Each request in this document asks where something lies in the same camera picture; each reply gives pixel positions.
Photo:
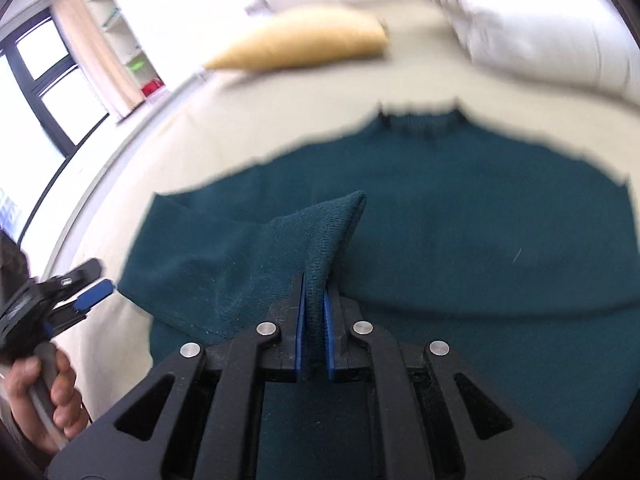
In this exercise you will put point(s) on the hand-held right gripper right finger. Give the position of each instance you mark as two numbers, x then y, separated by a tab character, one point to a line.
329	330

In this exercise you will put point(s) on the beige bed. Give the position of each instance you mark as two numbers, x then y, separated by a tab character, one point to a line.
225	125

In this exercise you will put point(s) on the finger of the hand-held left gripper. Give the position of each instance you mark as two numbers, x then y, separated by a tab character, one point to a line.
95	295
75	277

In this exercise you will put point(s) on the red box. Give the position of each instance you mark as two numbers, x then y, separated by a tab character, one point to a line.
151	88

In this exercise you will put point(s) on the black framed window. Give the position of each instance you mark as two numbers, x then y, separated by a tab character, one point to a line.
45	75

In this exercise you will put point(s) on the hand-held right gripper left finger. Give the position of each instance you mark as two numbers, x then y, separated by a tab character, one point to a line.
300	320

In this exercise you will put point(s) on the dark green knit sweater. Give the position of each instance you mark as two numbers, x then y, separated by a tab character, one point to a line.
425	220

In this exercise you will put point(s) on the yellow pillow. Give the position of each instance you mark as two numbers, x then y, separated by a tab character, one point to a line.
300	35

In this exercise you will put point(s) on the white wall shelf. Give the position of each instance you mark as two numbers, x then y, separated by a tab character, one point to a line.
120	20

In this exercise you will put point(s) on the person's left hand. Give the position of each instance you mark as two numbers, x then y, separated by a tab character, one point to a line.
67	400

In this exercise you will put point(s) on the green lidded container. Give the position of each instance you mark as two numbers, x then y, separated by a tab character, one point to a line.
137	64

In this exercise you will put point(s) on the beige curtain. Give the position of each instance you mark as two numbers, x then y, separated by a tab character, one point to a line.
95	50

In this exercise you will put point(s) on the white folded duvet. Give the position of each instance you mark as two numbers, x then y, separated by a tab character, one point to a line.
525	25

